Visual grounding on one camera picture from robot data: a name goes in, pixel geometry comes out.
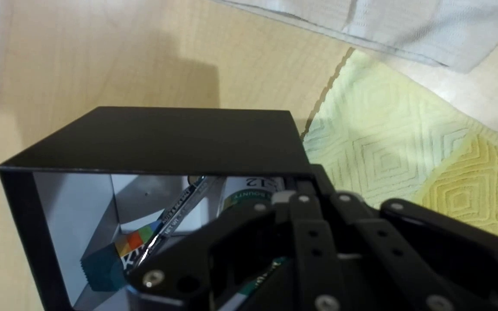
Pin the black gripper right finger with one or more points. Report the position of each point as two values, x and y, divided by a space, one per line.
388 260

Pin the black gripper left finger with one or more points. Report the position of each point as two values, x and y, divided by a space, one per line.
215 253

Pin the black square box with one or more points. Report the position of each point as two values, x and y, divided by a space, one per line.
164 141

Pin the yellow patterned cloth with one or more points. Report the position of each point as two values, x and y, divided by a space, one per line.
411 149

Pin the white folded cloth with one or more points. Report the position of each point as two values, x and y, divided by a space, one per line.
411 28

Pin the light wooden table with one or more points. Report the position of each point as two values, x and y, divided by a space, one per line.
87 53

